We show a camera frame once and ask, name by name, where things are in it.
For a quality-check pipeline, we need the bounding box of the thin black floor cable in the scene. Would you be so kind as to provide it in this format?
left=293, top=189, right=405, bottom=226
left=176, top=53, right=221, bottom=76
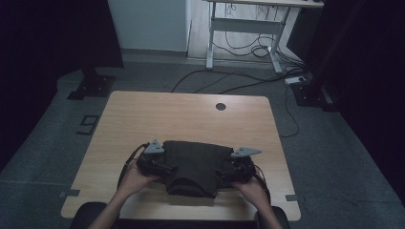
left=280, top=85, right=301, bottom=138

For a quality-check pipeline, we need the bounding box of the black stand base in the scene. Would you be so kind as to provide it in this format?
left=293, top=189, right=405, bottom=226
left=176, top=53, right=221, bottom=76
left=67, top=68, right=117, bottom=101
left=290, top=80, right=339, bottom=113

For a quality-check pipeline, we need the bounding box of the dark curtain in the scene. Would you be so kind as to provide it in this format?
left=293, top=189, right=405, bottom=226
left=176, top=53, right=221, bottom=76
left=0, top=0, right=124, bottom=173
left=304, top=0, right=405, bottom=204

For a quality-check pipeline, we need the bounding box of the white power strip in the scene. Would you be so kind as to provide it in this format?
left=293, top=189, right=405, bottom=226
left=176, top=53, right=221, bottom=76
left=284, top=75, right=308, bottom=86

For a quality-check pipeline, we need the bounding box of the person's right hand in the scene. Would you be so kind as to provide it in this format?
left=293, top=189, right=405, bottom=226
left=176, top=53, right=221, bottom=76
left=232, top=176, right=270, bottom=210

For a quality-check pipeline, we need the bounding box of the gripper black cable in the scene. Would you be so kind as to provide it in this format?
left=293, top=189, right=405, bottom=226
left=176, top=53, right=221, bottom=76
left=254, top=165, right=272, bottom=204
left=117, top=142, right=151, bottom=189

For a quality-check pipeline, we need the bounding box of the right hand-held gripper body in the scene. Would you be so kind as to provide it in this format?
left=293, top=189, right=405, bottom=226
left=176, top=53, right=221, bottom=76
left=228, top=146, right=263, bottom=184

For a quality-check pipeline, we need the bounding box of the dark pleated skirt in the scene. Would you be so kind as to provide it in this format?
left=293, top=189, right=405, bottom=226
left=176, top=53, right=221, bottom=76
left=161, top=140, right=235, bottom=199

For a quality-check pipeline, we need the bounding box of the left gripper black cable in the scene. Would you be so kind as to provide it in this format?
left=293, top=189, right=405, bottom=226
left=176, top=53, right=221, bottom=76
left=117, top=142, right=151, bottom=189

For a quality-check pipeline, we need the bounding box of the long black floor cable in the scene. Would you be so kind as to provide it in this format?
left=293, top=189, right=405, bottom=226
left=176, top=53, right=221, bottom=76
left=171, top=68, right=308, bottom=95

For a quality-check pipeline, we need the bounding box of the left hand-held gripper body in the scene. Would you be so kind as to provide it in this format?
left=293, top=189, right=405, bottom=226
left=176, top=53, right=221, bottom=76
left=137, top=138, right=167, bottom=177

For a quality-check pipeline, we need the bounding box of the white metal desk frame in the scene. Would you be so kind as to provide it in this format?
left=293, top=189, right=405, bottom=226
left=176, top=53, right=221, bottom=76
left=203, top=0, right=325, bottom=75

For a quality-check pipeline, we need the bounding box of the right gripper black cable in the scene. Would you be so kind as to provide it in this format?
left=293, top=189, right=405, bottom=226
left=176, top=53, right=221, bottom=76
left=254, top=165, right=272, bottom=204

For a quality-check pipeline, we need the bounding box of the person's left hand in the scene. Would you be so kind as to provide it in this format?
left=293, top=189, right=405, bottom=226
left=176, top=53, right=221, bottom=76
left=117, top=159, right=160, bottom=198

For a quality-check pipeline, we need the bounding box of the black cable bundle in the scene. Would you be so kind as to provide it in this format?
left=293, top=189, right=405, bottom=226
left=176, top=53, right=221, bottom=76
left=212, top=31, right=279, bottom=59

